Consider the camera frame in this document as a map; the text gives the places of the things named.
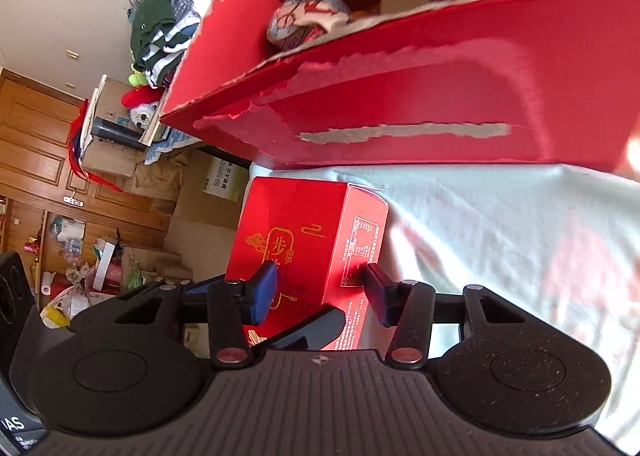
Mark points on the green-print cardboard box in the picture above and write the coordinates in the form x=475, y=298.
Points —
x=210, y=206

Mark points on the plain brown cardboard box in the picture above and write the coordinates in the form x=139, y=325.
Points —
x=105, y=158

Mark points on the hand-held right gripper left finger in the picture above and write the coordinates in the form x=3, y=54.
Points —
x=265, y=291

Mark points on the brown paper bag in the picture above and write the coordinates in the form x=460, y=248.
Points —
x=155, y=176

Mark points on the white plush toy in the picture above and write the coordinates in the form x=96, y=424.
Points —
x=145, y=115

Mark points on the small red gold-print box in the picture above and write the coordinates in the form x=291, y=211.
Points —
x=295, y=216

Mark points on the pale green bear-print blanket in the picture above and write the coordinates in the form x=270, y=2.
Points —
x=500, y=236

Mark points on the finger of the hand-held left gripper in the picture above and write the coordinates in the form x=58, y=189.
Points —
x=320, y=328

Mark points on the pile of clothes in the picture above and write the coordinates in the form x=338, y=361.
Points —
x=160, y=21

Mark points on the red cardboard box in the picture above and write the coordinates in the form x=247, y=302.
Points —
x=425, y=86

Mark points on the red santa hat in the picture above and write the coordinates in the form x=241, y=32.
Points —
x=140, y=97

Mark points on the wooden cabinet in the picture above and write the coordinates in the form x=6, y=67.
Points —
x=30, y=136

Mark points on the green plush toy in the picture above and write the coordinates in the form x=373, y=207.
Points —
x=137, y=78

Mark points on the black tube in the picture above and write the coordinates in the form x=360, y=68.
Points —
x=115, y=132

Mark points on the white plastic bag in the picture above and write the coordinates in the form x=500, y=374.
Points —
x=65, y=236

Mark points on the yellow plastic bag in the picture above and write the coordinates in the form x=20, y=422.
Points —
x=55, y=317

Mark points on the packing tape roll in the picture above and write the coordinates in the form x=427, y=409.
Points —
x=300, y=11

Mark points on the white paper roll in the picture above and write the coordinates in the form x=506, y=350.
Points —
x=47, y=284

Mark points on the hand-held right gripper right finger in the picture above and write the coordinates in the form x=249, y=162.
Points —
x=375, y=296

